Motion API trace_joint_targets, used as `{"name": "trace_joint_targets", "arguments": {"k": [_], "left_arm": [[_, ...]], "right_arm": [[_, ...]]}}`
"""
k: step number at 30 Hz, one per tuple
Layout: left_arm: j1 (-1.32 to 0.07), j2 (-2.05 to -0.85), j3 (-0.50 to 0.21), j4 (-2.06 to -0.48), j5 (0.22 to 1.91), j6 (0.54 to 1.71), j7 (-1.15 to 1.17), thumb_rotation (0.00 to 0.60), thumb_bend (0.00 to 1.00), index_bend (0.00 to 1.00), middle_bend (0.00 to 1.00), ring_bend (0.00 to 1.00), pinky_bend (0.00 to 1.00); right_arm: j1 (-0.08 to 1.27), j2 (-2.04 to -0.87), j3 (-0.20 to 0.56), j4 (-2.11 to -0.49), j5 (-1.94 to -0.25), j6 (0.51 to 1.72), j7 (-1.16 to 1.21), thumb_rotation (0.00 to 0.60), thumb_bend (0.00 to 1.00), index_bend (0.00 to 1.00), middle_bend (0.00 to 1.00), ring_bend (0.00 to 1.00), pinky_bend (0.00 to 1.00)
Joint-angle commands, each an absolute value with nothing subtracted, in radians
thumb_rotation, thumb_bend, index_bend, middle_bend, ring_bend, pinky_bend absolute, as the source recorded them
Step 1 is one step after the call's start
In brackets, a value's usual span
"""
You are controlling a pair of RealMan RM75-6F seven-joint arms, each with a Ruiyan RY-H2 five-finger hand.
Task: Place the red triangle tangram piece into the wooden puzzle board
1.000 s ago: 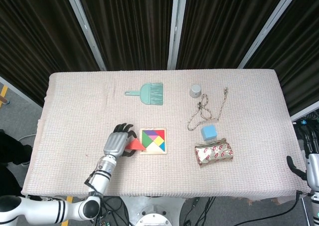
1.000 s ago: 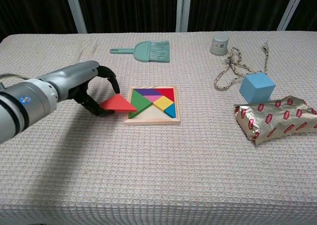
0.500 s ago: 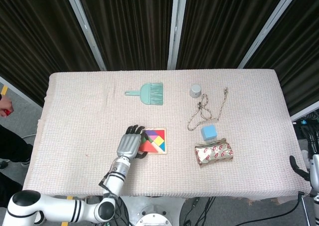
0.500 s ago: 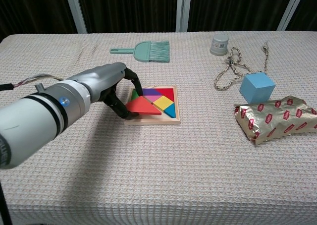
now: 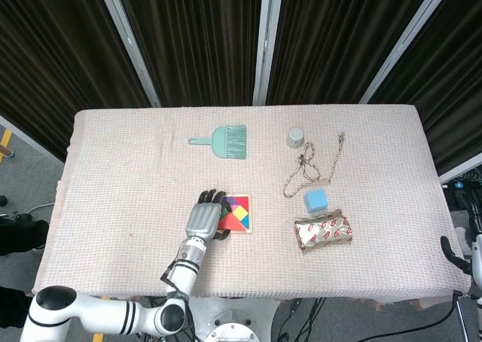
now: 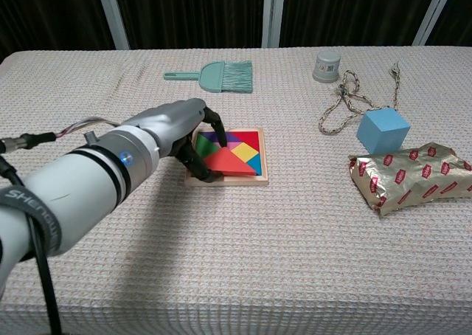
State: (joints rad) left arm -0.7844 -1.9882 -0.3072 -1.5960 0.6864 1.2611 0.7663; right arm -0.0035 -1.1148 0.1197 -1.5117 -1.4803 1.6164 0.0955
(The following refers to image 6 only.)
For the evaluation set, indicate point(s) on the pink woven tablecloth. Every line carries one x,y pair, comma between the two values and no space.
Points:
258,257

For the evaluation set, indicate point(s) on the light blue cube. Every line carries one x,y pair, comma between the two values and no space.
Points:
381,132

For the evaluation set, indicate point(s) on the orange triangle puzzle piece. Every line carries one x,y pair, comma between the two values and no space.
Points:
230,163

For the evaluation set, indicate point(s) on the green triangle puzzle piece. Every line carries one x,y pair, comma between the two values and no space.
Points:
206,145

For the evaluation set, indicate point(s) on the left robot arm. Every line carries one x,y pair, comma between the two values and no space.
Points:
81,187

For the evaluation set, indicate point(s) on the red triangle puzzle piece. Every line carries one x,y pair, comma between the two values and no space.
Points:
247,137

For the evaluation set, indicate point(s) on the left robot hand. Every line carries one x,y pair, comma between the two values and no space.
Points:
173,121

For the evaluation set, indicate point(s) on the gold foil snack packet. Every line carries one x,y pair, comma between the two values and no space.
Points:
413,180

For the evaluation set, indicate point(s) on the purple puzzle piece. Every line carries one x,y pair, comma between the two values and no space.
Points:
233,136

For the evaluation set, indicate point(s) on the yellow square puzzle piece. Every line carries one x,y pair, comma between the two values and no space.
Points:
246,152

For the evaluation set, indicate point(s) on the grey plastic cup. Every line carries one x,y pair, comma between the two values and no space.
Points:
326,67

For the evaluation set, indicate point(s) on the teal hand brush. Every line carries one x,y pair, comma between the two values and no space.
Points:
225,76

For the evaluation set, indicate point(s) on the wooden tangram tray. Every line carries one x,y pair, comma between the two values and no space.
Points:
263,158

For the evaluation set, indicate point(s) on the pink triangle puzzle piece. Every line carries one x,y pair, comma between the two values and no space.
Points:
234,145

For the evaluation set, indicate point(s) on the white frame post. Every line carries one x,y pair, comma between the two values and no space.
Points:
273,14
112,14
433,14

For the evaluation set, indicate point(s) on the dark curtain panel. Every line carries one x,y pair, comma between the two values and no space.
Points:
459,17
350,14
48,14
191,14

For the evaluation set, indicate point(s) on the blue triangle puzzle piece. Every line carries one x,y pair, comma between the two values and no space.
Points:
256,163

